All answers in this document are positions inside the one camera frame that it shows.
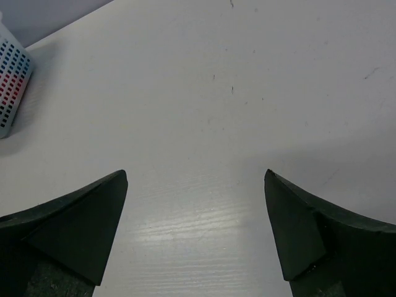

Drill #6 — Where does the white perforated plastic basket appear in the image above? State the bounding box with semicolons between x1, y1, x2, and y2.
0;24;34;139

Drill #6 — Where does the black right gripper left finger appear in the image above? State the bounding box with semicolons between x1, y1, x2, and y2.
1;170;128;296

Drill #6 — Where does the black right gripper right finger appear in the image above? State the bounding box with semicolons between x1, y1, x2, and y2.
264;170;395;296

